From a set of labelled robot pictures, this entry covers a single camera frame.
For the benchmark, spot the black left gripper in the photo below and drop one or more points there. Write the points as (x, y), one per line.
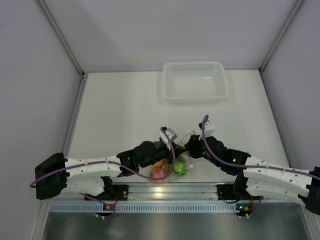
(178, 150)

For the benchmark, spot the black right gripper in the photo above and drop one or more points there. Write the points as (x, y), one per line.
(193, 145)

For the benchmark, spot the orange peach fake fruit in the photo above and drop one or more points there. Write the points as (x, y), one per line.
(163, 165)

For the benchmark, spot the clear zip top bag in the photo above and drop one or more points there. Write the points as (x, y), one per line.
(170, 177)

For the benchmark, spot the green fake apple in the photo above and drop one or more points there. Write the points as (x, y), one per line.
(180, 169)

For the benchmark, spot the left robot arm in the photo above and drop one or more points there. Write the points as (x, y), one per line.
(62, 175)

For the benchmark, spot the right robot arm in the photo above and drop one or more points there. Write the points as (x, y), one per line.
(259, 178)

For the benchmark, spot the white plastic basket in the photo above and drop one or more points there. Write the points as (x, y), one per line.
(195, 82)

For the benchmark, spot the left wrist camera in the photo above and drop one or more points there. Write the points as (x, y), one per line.
(167, 135)

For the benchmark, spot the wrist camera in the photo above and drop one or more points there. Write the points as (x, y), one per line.
(167, 135)
(207, 129)

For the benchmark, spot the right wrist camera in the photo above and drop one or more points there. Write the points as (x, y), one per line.
(207, 129)

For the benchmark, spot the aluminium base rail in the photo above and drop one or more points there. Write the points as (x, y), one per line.
(223, 191)

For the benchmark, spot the white slotted cable duct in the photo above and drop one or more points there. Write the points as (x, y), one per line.
(149, 208)

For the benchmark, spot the aluminium frame rail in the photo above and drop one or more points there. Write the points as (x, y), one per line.
(59, 35)

